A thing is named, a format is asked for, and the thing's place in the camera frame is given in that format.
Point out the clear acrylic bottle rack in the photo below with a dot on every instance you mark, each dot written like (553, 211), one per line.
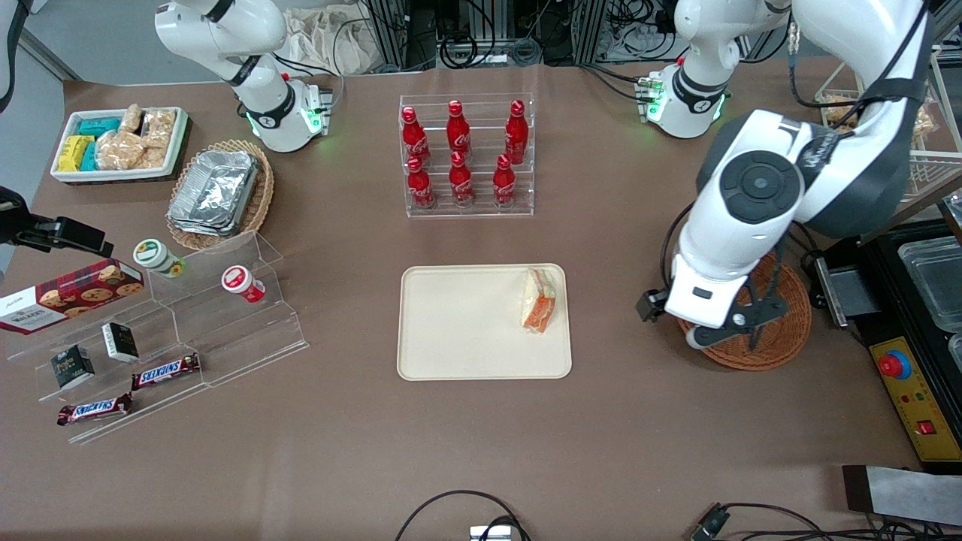
(466, 207)

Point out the clear acrylic stepped stand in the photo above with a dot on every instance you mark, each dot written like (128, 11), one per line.
(225, 338)

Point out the clear bag of crackers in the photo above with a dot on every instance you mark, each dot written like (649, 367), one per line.
(131, 119)
(119, 150)
(159, 128)

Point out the triangular sandwich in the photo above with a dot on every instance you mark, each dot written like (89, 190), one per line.
(538, 304)

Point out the red emergency stop button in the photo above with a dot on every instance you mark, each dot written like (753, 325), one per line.
(894, 364)

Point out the bag of crackers in rack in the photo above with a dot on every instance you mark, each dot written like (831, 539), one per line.
(840, 113)

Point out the red lid yogurt cup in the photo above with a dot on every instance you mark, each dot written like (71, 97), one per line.
(242, 283)

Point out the round brown wicker basket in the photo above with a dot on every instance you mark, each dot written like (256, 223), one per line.
(798, 315)

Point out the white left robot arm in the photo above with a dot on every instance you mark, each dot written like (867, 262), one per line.
(759, 184)

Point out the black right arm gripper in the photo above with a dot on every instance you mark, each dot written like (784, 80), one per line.
(21, 225)

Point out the snickers chocolate bar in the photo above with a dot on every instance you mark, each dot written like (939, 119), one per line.
(165, 372)
(94, 409)

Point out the red cola bottle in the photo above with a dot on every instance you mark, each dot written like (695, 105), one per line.
(420, 186)
(503, 184)
(413, 135)
(458, 128)
(461, 182)
(516, 131)

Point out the white rectangular snack tray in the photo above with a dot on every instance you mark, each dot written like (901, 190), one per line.
(176, 146)

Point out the oval light wicker basket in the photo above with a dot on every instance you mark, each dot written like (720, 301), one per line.
(259, 203)

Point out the beige plastic serving tray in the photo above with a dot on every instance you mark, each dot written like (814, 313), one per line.
(466, 323)

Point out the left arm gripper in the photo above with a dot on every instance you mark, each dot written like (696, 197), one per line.
(651, 306)

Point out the grey metal machine flap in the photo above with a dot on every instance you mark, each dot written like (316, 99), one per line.
(849, 293)

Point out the small black white box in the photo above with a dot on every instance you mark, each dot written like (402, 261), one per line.
(120, 342)

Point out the teal snack packet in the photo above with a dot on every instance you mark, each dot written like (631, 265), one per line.
(99, 126)

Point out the beige cloth bag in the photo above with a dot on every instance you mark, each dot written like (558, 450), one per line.
(323, 41)

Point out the black sealing machine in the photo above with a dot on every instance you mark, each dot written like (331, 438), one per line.
(902, 300)

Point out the stack of foil containers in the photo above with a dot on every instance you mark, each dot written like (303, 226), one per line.
(214, 191)

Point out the clear plastic container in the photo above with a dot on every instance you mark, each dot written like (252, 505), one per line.
(936, 282)

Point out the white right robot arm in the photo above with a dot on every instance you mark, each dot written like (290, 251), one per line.
(225, 30)

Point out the green lid yogurt cup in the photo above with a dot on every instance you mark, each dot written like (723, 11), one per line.
(156, 257)

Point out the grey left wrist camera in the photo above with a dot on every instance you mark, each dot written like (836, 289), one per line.
(714, 334)

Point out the grey metal plate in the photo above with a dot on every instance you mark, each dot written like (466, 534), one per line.
(909, 494)

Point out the yellow snack packet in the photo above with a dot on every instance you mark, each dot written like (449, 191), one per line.
(74, 152)

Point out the red tartan cookie box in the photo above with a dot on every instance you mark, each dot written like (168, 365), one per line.
(68, 297)

